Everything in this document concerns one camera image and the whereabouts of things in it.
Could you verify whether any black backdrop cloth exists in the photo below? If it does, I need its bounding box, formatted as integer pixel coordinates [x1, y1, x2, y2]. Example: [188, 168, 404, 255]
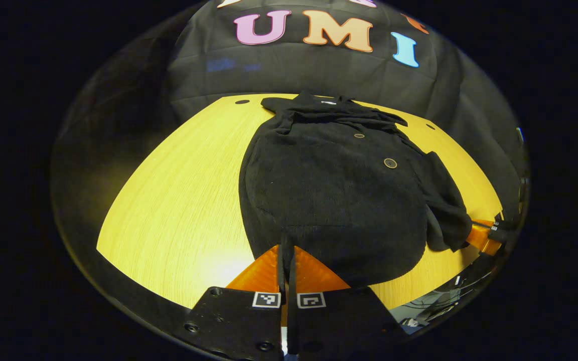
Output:
[51, 0, 530, 236]

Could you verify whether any black buttoned jacket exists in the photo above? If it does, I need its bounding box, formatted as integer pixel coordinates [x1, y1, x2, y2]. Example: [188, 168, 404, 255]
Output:
[239, 90, 473, 289]

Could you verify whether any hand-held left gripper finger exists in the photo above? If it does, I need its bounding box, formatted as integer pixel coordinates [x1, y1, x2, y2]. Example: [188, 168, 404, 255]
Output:
[183, 244, 288, 361]
[287, 245, 404, 361]

